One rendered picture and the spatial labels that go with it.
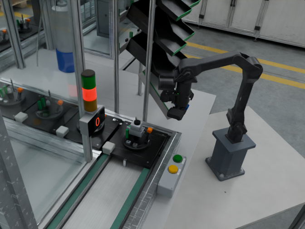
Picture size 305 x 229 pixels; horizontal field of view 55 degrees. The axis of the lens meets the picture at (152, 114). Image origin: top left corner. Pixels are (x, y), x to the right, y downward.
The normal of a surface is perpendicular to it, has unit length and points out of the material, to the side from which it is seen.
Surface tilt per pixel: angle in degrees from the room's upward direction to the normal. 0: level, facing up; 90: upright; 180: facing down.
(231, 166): 90
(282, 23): 90
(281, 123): 0
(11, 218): 90
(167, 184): 0
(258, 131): 0
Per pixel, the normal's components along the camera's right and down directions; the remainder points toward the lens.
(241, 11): -0.39, 0.55
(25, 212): 0.93, 0.28
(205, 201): 0.07, -0.78
